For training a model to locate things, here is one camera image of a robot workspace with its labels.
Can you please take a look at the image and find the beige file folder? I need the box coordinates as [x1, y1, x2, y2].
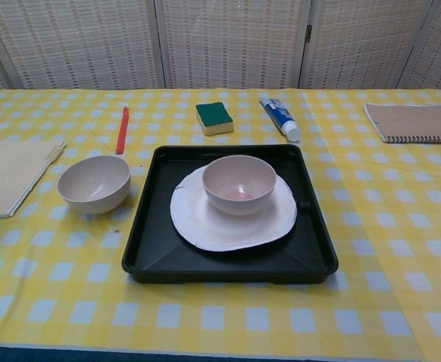
[0, 140, 67, 219]

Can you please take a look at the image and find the red pen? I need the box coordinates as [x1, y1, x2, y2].
[115, 106, 130, 155]

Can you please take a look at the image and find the black square plastic tray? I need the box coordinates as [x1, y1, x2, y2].
[121, 143, 340, 284]

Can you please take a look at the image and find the woven folding screen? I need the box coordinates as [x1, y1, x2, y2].
[0, 0, 441, 100]

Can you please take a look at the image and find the brown spiral notebook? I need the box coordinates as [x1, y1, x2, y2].
[363, 103, 441, 145]

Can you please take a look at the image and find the yellow white checked tablecloth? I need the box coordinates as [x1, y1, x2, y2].
[0, 88, 441, 362]

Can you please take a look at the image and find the green yellow sponge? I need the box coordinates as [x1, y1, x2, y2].
[195, 101, 235, 137]

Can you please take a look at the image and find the white paper plate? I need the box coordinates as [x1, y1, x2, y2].
[170, 161, 299, 253]

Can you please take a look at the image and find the blue white toothpaste tube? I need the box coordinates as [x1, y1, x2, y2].
[259, 97, 302, 143]

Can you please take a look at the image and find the beige bowl with pink stain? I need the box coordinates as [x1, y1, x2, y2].
[201, 154, 277, 216]

